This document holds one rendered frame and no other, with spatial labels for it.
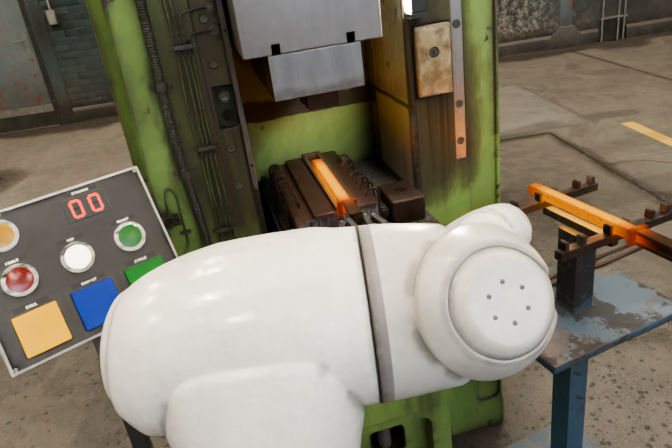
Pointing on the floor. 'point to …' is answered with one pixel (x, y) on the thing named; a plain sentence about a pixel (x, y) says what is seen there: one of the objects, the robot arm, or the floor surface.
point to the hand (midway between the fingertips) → (352, 214)
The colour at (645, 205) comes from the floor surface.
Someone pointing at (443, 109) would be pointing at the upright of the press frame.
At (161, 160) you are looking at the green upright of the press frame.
